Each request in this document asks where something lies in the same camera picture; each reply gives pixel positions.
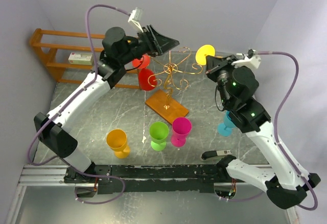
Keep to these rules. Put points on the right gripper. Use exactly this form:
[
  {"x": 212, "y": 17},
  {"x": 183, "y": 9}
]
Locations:
[{"x": 215, "y": 64}]

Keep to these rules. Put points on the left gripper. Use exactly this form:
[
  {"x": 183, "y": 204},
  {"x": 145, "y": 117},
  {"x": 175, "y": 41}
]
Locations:
[{"x": 158, "y": 43}]

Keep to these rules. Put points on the orange wine glass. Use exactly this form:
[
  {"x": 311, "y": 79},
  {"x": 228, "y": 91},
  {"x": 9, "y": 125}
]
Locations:
[
  {"x": 203, "y": 52},
  {"x": 117, "y": 141}
]

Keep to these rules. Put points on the red wine glass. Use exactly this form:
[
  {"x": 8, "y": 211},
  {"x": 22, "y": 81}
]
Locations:
[{"x": 145, "y": 80}]

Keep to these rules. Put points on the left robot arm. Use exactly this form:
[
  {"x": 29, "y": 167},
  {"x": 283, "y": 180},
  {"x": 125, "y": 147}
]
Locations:
[{"x": 119, "y": 50}]

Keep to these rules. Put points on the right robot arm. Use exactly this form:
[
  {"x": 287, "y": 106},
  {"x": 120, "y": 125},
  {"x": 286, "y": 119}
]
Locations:
[{"x": 287, "y": 183}]

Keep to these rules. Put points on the blue wine glass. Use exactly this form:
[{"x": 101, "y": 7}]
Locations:
[{"x": 225, "y": 128}]

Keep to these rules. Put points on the pink wine glass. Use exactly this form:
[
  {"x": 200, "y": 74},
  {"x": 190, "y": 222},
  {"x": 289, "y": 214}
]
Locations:
[{"x": 181, "y": 128}]

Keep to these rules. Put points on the green wine glass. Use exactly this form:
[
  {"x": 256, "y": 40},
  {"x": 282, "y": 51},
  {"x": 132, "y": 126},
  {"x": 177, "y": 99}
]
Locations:
[{"x": 158, "y": 132}]

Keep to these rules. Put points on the wooden shelf rack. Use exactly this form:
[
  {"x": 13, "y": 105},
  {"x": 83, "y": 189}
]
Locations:
[{"x": 46, "y": 52}]

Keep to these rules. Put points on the white box on shelf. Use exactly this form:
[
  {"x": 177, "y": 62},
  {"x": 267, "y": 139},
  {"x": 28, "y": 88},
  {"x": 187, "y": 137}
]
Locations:
[{"x": 81, "y": 58}]

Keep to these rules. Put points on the black white stapler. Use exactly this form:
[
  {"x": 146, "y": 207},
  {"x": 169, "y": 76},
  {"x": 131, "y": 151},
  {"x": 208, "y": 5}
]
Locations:
[{"x": 215, "y": 155}]

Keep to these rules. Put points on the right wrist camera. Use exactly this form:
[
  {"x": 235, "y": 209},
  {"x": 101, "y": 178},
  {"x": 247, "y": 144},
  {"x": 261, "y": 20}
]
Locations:
[{"x": 250, "y": 60}]

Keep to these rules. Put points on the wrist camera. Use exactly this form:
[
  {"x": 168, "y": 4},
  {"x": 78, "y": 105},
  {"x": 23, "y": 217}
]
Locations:
[
  {"x": 134, "y": 19},
  {"x": 250, "y": 60}
]

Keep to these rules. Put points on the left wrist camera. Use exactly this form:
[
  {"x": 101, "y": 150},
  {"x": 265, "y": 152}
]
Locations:
[{"x": 134, "y": 19}]

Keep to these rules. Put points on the gold wire glass rack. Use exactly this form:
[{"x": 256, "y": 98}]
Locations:
[{"x": 161, "y": 102}]

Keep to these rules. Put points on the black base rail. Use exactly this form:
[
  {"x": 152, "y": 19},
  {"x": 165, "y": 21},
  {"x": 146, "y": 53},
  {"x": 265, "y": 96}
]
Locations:
[{"x": 204, "y": 178}]

